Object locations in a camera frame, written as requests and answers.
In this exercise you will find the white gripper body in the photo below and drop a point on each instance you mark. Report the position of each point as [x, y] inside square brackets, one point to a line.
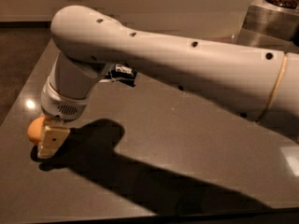
[61, 105]

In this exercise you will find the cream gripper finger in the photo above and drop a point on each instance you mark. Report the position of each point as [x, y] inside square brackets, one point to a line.
[51, 140]

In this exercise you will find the orange fruit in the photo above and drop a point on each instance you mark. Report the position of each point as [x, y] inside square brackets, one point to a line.
[35, 129]

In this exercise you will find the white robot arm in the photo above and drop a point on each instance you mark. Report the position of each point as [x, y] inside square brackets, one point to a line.
[260, 84]

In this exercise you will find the blue white chip bag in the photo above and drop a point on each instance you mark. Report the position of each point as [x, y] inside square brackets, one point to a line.
[121, 73]

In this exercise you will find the metal dispenser base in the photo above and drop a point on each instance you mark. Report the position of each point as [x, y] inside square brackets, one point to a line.
[270, 27]

